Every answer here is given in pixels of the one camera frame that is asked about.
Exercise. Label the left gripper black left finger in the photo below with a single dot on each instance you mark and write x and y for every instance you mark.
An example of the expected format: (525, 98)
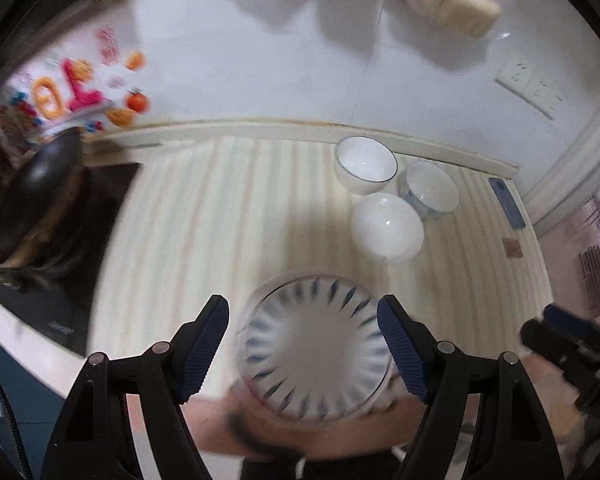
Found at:
(92, 438)

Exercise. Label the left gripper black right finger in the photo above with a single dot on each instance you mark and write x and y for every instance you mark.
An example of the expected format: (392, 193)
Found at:
(512, 437)

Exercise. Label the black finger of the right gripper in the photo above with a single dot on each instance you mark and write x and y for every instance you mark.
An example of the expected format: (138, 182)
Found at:
(567, 341)

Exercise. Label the white bowl blue pattern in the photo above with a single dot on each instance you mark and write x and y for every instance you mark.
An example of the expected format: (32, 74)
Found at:
(428, 189)

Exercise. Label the white plate blue dashes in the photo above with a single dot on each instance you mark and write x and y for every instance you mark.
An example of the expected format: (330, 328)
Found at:
(315, 349)

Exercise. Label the white bowl dark rim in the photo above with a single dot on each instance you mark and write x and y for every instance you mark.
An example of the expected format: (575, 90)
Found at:
(364, 165)

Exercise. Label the brown square coaster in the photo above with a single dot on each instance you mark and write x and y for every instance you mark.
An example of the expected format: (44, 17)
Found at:
(512, 248)

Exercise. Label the black induction cooktop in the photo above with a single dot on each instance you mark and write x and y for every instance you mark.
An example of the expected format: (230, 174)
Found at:
(54, 295)

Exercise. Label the blue smartphone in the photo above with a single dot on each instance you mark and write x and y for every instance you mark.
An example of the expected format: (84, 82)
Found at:
(508, 203)

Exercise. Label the black wok pan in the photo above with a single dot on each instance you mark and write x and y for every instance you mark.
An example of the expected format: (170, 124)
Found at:
(38, 196)

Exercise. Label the white wall socket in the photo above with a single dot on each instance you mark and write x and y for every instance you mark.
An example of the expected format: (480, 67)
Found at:
(523, 79)

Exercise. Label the colourful wall sticker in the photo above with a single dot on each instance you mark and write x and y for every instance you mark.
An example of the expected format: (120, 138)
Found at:
(89, 78)

